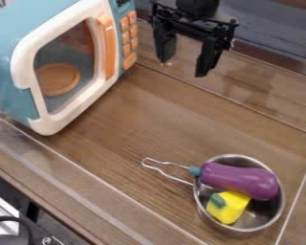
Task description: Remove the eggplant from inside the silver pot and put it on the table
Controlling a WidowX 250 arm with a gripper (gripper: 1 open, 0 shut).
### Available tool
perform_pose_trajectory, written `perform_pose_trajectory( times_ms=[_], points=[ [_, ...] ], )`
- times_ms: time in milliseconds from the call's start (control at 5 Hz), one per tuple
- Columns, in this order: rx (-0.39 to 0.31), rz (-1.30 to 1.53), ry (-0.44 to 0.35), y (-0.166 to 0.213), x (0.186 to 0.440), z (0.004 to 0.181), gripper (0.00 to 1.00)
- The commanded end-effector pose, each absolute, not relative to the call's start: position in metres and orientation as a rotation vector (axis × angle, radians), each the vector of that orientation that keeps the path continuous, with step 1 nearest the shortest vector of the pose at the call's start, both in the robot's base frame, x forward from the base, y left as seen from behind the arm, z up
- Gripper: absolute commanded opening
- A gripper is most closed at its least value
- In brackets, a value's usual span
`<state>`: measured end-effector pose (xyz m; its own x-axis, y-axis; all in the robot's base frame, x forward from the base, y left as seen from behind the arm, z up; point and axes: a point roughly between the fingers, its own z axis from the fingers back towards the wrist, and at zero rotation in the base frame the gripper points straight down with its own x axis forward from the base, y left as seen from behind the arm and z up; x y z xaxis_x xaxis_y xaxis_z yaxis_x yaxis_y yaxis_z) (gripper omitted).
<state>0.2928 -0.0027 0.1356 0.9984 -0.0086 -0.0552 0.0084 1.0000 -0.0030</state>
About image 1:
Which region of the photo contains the purple toy eggplant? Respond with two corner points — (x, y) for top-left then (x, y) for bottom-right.
(189, 162), (279, 200)

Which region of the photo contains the yellow toy vegetable piece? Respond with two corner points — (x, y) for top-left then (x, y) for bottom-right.
(205, 191), (251, 225)

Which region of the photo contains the blue toy microwave oven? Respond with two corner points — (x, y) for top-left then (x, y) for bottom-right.
(0, 0), (138, 135)

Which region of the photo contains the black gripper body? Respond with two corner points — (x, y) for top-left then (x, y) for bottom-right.
(150, 0), (238, 42)

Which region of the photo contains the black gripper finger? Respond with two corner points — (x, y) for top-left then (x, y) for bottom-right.
(153, 17), (175, 63)
(195, 36), (223, 78)

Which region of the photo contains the clear acrylic front barrier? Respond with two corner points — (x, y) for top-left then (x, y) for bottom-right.
(0, 118), (206, 245)

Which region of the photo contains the silver pot with wire handle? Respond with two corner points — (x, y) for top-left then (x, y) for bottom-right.
(139, 154), (286, 237)

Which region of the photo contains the black cable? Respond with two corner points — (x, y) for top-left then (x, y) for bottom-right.
(0, 215), (34, 245)

